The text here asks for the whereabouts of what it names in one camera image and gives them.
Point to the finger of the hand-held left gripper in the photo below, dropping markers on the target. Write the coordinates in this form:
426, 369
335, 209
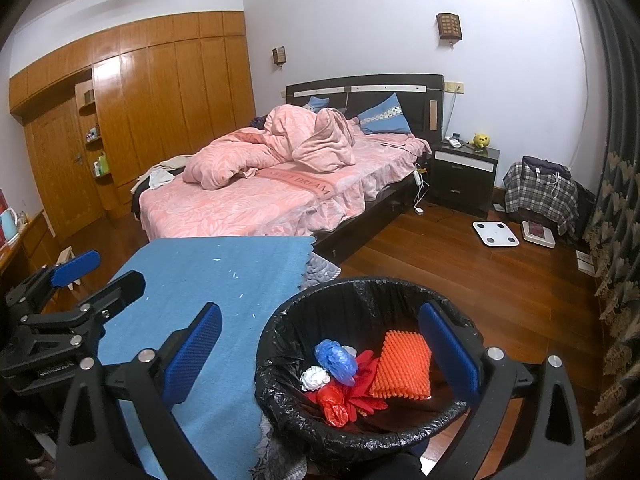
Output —
117, 292
75, 266

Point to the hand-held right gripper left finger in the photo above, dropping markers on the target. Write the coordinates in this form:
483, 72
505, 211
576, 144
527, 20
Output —
192, 355

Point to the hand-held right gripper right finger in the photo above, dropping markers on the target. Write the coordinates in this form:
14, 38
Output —
447, 355

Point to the orange foam net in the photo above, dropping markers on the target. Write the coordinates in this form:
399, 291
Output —
402, 365

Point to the black-bagged trash bin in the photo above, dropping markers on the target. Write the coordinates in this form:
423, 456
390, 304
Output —
300, 325

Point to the blue plastic bag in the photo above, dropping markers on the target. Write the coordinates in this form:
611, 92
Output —
335, 357

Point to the red plastic bag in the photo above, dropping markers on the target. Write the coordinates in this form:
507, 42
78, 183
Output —
332, 402

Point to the small wooden stool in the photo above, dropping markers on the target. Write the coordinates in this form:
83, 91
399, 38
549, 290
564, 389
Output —
67, 255

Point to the low wooden cabinet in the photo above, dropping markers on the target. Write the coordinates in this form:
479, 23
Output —
27, 250

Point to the light blue kettle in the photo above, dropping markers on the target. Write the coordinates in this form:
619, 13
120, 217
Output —
9, 225

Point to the blue table cloth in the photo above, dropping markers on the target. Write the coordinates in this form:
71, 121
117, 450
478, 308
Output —
215, 280

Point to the red box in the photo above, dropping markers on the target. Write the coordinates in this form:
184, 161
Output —
2, 212

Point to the pile of clothes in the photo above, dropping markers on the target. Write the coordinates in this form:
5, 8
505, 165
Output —
160, 175

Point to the white bathroom scale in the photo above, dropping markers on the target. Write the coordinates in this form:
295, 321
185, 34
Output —
496, 233

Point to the grey quilted cover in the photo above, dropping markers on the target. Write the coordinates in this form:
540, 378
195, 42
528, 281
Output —
322, 272

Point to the red and white scale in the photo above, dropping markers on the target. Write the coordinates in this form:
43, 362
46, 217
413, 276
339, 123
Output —
537, 232

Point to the dark wooden bed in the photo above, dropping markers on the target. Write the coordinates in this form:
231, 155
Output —
250, 200

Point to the white box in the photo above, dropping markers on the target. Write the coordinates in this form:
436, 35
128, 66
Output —
585, 262

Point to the dark nightstand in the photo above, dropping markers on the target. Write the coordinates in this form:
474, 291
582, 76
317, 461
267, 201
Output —
462, 180

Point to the white power strip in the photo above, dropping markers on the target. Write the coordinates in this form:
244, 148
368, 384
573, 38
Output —
417, 177

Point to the plaid cloth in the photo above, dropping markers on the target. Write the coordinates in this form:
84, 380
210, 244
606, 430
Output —
540, 195

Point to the wooden wardrobe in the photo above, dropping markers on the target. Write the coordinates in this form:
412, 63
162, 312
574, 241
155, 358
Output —
165, 100

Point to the pink duvet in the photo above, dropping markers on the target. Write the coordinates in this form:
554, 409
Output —
260, 150

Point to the white remote control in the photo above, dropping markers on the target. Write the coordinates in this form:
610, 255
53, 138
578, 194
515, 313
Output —
454, 140

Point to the yellow plush toy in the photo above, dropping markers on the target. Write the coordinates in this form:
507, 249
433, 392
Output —
480, 140

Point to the dark patterned curtain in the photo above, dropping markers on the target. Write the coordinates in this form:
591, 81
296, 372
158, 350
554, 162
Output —
615, 185

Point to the large blue pillow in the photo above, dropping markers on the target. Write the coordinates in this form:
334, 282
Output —
385, 115

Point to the small blue pillow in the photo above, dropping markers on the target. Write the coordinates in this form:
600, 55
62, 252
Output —
316, 104

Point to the beige wall outlet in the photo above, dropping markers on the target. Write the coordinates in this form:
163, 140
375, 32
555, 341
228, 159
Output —
454, 87

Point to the small wooden wall lamp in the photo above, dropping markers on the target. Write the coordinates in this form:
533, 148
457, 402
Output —
278, 55

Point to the large wooden wall lamp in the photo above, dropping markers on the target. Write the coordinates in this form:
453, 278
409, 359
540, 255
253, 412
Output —
449, 27

